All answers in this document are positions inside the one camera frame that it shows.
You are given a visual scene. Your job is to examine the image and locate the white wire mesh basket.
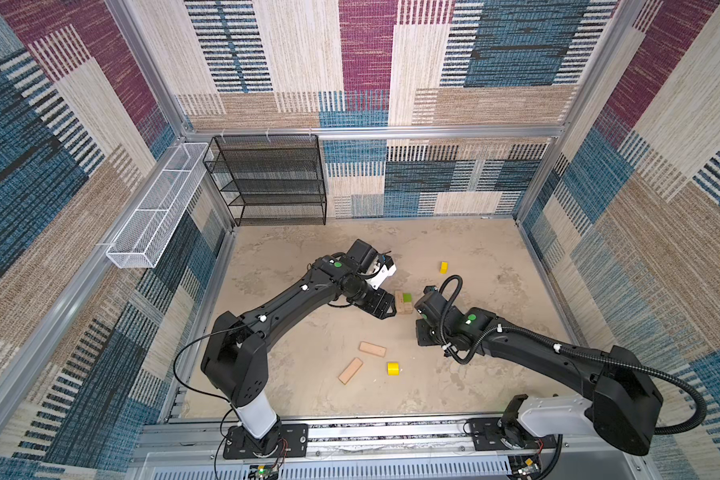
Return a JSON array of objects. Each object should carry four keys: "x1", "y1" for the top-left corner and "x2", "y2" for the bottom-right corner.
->
[{"x1": 106, "y1": 143, "x2": 209, "y2": 269}]

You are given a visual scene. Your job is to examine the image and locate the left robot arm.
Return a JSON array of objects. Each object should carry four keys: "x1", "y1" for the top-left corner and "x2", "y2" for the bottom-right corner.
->
[{"x1": 201, "y1": 239, "x2": 396, "y2": 458}]

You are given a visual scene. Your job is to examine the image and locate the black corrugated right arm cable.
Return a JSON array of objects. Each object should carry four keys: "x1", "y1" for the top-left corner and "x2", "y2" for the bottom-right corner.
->
[{"x1": 436, "y1": 274, "x2": 709, "y2": 480}]

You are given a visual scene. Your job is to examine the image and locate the flat wood plank block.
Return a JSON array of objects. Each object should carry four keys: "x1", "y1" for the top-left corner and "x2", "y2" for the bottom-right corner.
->
[{"x1": 358, "y1": 341, "x2": 387, "y2": 358}]

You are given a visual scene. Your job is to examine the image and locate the natural wood rectangular block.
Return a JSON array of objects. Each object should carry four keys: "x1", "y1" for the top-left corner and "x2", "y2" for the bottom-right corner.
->
[{"x1": 395, "y1": 302, "x2": 414, "y2": 315}]

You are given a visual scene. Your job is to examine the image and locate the yellow cylinder block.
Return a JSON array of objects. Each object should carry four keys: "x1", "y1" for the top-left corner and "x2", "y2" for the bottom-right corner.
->
[{"x1": 387, "y1": 362, "x2": 400, "y2": 376}]

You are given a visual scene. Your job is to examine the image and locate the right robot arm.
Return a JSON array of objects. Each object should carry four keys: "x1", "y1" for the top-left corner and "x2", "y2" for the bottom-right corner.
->
[{"x1": 414, "y1": 288, "x2": 663, "y2": 456}]

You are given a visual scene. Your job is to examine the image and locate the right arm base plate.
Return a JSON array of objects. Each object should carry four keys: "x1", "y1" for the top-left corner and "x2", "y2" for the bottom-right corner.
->
[{"x1": 463, "y1": 416, "x2": 558, "y2": 452}]

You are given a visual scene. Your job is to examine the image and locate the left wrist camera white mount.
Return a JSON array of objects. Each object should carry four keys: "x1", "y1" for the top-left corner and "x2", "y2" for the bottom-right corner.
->
[{"x1": 366, "y1": 253, "x2": 397, "y2": 290}]

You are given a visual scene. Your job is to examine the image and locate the black wire mesh shelf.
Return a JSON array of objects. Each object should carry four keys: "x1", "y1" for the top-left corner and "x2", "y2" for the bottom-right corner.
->
[{"x1": 205, "y1": 135, "x2": 327, "y2": 227}]

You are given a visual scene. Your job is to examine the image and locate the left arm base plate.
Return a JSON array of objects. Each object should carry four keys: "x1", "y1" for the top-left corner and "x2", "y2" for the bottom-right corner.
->
[{"x1": 222, "y1": 423, "x2": 309, "y2": 460}]

